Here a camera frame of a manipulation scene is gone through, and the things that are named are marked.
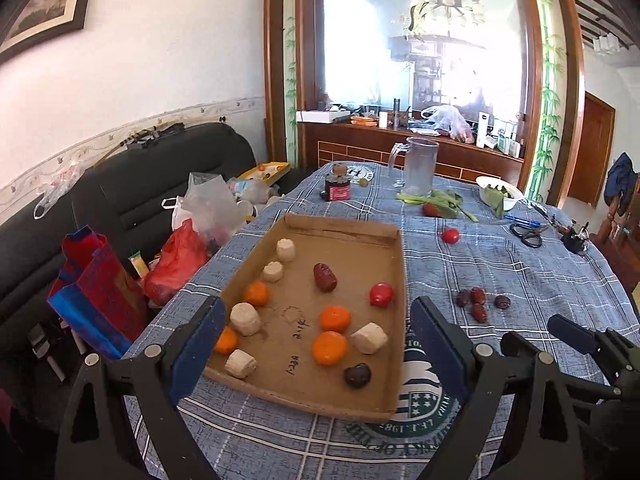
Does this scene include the framed wall picture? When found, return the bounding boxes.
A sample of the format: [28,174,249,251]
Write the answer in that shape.
[1,0,88,63]

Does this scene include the black red labelled jar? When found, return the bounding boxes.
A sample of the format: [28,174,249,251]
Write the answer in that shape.
[323,162,352,202]

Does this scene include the small orange mandarin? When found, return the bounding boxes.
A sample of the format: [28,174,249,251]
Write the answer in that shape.
[214,326,239,356]

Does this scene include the black leather sofa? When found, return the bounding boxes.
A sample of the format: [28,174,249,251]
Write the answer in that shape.
[1,122,257,348]

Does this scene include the small red cherry tomato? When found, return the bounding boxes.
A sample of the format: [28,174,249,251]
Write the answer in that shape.
[440,228,460,245]

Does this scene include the large red tomato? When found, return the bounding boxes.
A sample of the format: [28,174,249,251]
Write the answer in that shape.
[369,282,395,308]

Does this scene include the black scissors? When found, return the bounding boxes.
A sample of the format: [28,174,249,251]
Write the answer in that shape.
[509,222,547,249]

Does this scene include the dark plum fruit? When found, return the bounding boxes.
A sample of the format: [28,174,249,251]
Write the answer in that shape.
[343,363,372,389]

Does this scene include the beige pastry cake three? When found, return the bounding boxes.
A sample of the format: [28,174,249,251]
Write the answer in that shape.
[224,349,258,380]

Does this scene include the beige pastry cake two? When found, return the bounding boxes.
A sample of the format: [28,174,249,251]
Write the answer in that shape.
[352,322,388,356]

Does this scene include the shallow cardboard box tray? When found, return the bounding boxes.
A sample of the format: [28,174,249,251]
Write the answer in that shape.
[204,214,407,422]

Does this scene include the blue plaid tablecloth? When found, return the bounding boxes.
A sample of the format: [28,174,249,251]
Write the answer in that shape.
[132,166,639,479]

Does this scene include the yellow snack package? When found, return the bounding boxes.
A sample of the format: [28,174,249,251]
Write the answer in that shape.
[240,162,291,186]

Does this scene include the brown wooden door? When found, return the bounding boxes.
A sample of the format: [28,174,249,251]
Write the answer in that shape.
[568,92,615,208]

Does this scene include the blue jacket on railing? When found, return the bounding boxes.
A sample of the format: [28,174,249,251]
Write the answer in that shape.
[603,152,638,216]

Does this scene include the white bowl with greens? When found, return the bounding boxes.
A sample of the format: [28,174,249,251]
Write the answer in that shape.
[476,176,524,219]

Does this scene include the green leafy vegetable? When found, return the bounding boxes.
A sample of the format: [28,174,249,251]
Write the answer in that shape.
[396,190,480,223]

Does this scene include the beige pastry cake five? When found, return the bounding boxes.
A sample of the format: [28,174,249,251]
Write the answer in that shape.
[262,261,284,283]

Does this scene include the clear plastic bag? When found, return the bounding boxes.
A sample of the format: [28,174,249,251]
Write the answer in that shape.
[160,172,245,248]

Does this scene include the wooden sideboard cabinet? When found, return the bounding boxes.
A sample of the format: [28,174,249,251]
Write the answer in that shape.
[297,122,526,191]

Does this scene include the small red date three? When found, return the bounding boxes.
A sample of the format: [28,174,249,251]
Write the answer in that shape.
[471,302,488,324]

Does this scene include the small red date two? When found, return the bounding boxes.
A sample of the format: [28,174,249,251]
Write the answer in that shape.
[470,287,486,304]

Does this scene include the small dark date four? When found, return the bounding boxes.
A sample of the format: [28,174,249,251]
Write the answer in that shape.
[494,295,512,310]

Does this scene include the beige pastry cake one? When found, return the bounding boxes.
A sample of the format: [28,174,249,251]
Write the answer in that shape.
[230,302,262,337]

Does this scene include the pink blue gift bag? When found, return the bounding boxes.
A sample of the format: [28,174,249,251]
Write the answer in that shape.
[47,226,149,361]

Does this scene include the red date near vegetable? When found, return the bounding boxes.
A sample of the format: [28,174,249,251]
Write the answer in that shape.
[422,203,442,218]

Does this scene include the blue marker pen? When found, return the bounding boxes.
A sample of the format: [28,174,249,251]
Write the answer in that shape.
[502,214,541,229]

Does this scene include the large wrinkled red date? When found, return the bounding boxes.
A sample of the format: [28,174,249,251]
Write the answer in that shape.
[314,262,337,292]

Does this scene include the clear plastic pitcher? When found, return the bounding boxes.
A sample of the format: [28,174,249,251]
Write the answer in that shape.
[387,136,439,196]

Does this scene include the large orange front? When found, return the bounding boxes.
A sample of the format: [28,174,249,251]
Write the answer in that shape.
[311,330,348,366]

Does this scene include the red plastic bag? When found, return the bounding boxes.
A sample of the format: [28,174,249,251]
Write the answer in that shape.
[143,219,208,307]

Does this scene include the beige pastry cake four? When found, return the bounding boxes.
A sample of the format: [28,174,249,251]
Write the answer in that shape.
[277,238,296,262]

